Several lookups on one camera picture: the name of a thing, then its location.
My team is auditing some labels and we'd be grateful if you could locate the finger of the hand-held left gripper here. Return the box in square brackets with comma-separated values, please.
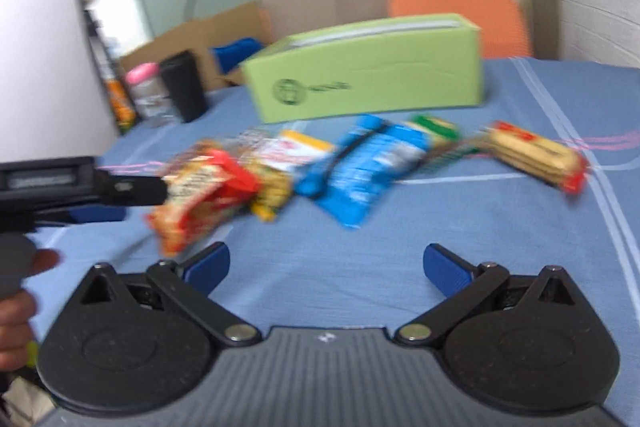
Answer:
[95, 171, 169, 208]
[37, 206, 127, 229]

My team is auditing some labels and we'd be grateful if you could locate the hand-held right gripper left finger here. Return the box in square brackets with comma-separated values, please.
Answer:
[77, 242, 264, 349]

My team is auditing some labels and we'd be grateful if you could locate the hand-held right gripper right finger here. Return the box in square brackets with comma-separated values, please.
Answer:
[394, 243, 577, 349]

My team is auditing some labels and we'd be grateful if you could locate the red orange peanut packet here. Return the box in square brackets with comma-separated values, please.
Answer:
[146, 146, 262, 258]

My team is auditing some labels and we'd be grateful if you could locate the light green cardboard box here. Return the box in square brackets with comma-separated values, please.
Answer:
[239, 13, 483, 125]

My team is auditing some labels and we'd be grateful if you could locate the person's left hand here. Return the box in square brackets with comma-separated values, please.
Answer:
[0, 249, 62, 371]

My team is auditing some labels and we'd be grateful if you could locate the orange labelled bottle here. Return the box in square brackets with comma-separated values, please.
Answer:
[106, 77, 139, 130]

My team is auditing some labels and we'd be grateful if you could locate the small yellow snack packet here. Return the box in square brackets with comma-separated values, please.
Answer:
[249, 164, 293, 223]

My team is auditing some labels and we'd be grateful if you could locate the blue lined tablecloth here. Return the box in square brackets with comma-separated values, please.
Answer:
[27, 56, 640, 427]

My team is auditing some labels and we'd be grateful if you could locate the clear bottle with pink lid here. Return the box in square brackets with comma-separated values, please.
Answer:
[125, 62, 173, 122]

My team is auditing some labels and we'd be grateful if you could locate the black lidded cup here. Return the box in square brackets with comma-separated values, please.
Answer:
[158, 49, 210, 124]

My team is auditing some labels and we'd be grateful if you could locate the blue snack packet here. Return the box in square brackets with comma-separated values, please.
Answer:
[294, 114, 432, 231]

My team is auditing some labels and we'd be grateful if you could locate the green and yellow snack packet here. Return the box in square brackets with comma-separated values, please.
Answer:
[404, 114, 462, 160]

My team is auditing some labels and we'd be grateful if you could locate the white monitor panel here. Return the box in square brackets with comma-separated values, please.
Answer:
[0, 0, 122, 164]

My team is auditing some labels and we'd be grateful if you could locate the biscuit packet with red ends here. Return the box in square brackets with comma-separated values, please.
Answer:
[480, 121, 590, 196]

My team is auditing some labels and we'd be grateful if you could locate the yellow white snack packet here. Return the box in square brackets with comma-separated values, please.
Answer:
[239, 128, 337, 175]

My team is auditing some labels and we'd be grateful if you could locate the brown cardboard box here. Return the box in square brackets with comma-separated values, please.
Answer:
[117, 2, 273, 92]

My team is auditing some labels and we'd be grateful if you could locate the blue plastic item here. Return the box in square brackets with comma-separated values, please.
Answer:
[211, 37, 263, 75]

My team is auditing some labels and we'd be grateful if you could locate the orange chair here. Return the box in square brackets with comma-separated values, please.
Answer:
[387, 0, 533, 60]

